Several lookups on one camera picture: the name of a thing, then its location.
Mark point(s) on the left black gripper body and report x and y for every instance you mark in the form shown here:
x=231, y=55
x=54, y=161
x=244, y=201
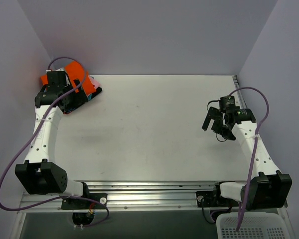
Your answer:
x=77, y=93

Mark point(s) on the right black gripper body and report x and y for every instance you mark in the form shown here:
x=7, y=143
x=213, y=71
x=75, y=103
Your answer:
x=218, y=122

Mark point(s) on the orange t-shirt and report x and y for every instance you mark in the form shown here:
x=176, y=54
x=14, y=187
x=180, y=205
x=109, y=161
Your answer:
x=75, y=71

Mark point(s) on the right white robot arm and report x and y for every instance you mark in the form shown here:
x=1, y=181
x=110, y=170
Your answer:
x=266, y=186

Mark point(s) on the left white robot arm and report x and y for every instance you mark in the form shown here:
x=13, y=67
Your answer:
x=39, y=174

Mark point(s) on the black folded t-shirt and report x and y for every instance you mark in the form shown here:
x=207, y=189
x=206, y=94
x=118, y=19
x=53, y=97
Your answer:
x=94, y=93

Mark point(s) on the pink folded t-shirt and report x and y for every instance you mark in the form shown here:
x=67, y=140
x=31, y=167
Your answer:
x=94, y=82

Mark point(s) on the white plastic basket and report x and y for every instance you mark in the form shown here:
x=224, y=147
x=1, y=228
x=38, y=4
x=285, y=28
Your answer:
x=255, y=225

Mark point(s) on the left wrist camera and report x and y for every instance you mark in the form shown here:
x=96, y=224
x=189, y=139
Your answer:
x=56, y=70

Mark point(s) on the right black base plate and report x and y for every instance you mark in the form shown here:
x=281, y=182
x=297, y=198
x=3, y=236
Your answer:
x=206, y=199

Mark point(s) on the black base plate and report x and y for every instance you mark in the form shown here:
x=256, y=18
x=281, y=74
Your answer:
x=99, y=201
x=206, y=199

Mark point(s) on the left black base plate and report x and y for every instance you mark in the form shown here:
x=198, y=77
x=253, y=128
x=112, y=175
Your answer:
x=99, y=201

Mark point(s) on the aluminium mounting rail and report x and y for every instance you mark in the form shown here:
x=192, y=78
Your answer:
x=133, y=196

